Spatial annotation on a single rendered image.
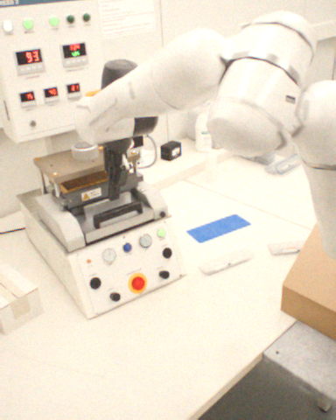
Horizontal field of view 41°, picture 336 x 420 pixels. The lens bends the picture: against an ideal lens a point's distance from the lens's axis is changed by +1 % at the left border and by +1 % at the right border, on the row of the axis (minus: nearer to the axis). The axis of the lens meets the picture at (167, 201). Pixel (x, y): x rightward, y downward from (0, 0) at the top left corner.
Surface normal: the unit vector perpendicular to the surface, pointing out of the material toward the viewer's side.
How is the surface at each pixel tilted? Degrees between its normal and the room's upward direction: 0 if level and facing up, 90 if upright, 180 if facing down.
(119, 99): 81
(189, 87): 123
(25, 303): 89
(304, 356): 0
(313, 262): 40
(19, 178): 90
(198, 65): 73
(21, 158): 90
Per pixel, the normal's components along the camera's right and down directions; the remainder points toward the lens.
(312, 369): -0.06, -0.88
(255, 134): 0.07, 0.56
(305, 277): -0.51, -0.44
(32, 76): 0.54, 0.36
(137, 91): -0.52, 0.14
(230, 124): -0.60, 0.38
